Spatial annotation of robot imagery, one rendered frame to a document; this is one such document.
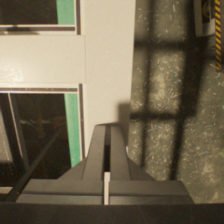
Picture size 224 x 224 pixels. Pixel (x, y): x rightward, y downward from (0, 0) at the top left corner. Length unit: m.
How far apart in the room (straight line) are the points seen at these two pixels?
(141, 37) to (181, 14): 0.29
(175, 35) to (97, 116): 1.06
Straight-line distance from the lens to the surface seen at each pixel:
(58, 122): 1.17
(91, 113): 0.16
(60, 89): 0.21
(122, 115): 0.16
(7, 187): 0.77
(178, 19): 1.20
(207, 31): 1.12
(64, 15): 0.23
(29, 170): 0.78
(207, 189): 1.77
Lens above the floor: 1.08
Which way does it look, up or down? 73 degrees down
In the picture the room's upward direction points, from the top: 178 degrees clockwise
